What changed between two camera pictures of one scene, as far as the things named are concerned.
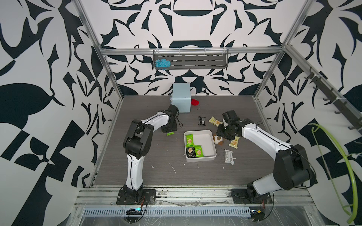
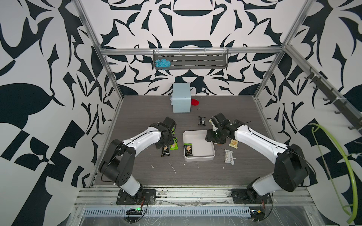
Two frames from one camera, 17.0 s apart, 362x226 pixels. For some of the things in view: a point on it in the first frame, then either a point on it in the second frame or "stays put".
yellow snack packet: x=234 y=143 stays put
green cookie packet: x=199 y=152 to x=174 y=146
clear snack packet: x=228 y=157 stays put
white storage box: x=199 y=145 stays put
